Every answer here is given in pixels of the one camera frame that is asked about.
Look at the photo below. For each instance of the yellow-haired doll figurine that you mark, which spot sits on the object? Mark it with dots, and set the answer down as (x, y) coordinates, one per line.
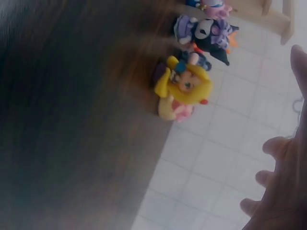
(189, 88)

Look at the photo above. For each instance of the pink figurine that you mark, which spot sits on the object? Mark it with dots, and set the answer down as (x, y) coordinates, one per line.
(216, 9)

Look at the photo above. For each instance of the small dark blue figurine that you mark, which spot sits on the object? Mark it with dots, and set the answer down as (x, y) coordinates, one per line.
(195, 58)

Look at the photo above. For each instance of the black and purple figurine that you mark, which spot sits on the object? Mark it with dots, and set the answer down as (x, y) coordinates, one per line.
(211, 36)

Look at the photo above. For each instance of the light wooden stepped stand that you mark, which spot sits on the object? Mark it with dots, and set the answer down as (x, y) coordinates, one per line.
(273, 14)

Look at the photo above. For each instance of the person's right hand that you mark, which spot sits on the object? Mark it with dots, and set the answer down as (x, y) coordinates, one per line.
(290, 182)

